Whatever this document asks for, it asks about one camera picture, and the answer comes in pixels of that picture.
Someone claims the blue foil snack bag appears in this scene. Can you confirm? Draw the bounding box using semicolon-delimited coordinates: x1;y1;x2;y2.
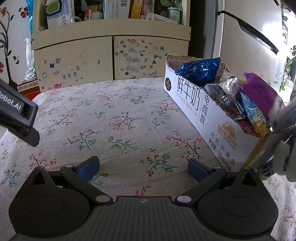
175;57;221;90

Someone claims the floral tablecloth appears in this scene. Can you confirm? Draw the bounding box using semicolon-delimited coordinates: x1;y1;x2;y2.
0;77;296;241

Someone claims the white printed cardboard box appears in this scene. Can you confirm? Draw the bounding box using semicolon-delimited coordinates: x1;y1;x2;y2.
164;55;273;173

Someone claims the blue snack packet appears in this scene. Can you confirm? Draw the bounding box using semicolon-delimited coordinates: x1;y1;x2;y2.
240;93;271;137

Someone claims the colourful pen pack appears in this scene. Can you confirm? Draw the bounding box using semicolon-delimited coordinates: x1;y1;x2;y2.
141;0;156;15

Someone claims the flat white box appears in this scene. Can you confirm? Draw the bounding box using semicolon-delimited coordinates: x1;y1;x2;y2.
146;12;173;24

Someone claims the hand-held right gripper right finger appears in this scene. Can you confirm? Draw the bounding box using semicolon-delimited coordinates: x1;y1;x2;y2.
174;159;263;205

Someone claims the yellow box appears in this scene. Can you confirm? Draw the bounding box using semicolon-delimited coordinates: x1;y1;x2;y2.
128;0;142;19

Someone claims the blue plastic sheet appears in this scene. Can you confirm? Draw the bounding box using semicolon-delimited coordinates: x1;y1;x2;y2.
26;0;35;26

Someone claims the white blue carton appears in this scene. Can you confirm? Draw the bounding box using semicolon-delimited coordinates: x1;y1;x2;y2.
45;0;75;29

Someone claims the silver snack packet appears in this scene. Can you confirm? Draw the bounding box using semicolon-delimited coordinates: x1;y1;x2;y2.
205;70;245;118

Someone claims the black flower wall sticker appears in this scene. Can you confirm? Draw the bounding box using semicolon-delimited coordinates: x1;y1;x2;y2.
0;7;28;85

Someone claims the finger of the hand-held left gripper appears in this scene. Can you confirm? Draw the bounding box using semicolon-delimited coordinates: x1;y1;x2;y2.
5;126;40;147

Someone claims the purple snack packet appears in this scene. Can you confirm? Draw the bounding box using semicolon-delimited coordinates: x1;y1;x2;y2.
240;72;286;123

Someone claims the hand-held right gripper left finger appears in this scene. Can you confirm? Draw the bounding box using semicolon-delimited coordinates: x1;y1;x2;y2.
29;156;114;205

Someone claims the white box with barcode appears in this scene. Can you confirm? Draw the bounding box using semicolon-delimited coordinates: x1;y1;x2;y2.
103;0;130;19

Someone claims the clear plastic bag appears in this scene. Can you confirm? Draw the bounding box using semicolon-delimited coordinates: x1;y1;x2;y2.
24;38;37;80

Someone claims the green glass bottle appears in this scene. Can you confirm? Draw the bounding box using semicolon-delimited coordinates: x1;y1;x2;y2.
168;0;183;25

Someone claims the white refrigerator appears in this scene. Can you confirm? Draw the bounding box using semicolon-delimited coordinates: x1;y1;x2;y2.
211;0;296;102

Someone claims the red patterned box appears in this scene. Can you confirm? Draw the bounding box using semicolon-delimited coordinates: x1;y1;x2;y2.
17;80;42;101

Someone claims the wooden cabinet with stickers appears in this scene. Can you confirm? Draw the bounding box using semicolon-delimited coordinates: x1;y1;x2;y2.
30;0;192;93

